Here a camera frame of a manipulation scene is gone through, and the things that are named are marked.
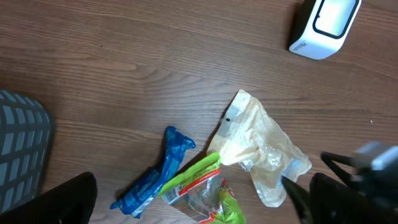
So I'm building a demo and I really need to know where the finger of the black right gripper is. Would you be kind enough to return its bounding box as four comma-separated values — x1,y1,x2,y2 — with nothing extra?
281,176,313,224
320,152,359,187

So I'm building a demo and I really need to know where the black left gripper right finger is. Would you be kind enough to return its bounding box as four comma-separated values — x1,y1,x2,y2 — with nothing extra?
309,173,397,224

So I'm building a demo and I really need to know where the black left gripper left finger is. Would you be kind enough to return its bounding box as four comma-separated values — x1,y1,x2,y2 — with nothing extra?
1,172,98,224

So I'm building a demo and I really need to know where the blue snack bar wrapper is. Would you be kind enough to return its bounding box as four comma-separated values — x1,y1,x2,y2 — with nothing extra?
109,126,196,218

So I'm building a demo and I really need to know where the beige snack bag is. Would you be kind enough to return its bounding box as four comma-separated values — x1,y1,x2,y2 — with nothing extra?
207,90,312,207

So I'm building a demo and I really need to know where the green snack bag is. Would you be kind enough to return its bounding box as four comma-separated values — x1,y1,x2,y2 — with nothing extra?
159,152,246,224

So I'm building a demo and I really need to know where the white barcode scanner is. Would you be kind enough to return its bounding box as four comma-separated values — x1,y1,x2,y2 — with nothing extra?
289,0,361,60

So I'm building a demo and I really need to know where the grey plastic shopping basket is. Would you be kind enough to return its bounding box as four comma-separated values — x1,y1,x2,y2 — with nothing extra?
1,90,55,213

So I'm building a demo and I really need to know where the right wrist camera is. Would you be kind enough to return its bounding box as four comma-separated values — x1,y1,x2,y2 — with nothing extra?
353,141,397,175

